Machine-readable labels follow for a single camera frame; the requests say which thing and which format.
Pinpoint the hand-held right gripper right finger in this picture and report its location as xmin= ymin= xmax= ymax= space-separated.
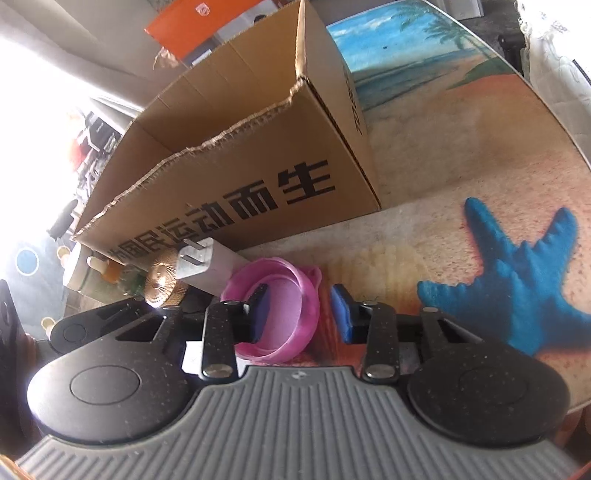
xmin=331 ymin=283 xmax=485 ymax=385

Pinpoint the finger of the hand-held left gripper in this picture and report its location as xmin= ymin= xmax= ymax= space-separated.
xmin=91 ymin=298 xmax=156 ymax=332

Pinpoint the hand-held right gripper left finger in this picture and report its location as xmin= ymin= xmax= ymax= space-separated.
xmin=111 ymin=283 xmax=271 ymax=382

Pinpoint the pink plastic bowl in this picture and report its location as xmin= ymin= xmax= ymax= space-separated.
xmin=220 ymin=257 xmax=322 ymax=364

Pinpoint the round golden wire brush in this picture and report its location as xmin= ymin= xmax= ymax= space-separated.
xmin=143 ymin=258 xmax=188 ymax=309

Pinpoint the white supplement bottle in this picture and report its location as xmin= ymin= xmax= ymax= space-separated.
xmin=61 ymin=241 xmax=100 ymax=296

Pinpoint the white charger plug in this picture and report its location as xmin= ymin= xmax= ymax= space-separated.
xmin=178 ymin=237 xmax=247 ymax=296

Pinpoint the large brown cardboard box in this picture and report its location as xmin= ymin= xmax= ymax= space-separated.
xmin=71 ymin=0 xmax=383 ymax=273

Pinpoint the beige curtain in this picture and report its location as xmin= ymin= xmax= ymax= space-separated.
xmin=0 ymin=0 xmax=222 ymax=116

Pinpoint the orange printed appliance box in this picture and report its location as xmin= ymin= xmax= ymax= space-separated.
xmin=144 ymin=0 xmax=278 ymax=61

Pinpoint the black chair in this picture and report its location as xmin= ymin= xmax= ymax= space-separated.
xmin=496 ymin=28 xmax=527 ymax=77

